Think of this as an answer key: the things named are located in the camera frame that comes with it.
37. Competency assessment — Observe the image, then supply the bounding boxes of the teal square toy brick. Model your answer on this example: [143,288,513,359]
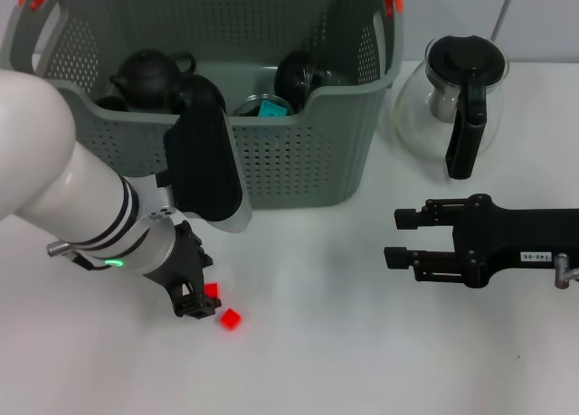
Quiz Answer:
[258,99,290,118]

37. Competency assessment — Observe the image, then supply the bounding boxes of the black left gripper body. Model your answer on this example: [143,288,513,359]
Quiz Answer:
[143,220,208,316]

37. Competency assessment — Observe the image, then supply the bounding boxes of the glass teacup black holder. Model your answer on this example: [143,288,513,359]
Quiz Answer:
[167,73,228,118]
[273,50,352,113]
[232,93,296,118]

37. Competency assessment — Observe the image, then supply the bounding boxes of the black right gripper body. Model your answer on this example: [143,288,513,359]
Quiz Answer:
[451,193,579,289]

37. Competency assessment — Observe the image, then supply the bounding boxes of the right gripper cable silver plug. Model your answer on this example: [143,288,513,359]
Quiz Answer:
[554,252,579,291]

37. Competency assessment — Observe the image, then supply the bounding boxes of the grey perforated plastic storage bin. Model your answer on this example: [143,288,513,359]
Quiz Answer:
[0,0,406,210]

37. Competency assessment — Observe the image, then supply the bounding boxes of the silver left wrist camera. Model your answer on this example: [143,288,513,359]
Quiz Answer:
[156,101,253,234]

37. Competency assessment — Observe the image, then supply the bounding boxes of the glass coffee pot black lid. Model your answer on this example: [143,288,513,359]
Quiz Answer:
[392,33,511,181]

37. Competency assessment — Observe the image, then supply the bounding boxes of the black clay teapot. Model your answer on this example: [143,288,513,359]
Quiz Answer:
[108,48,198,111]

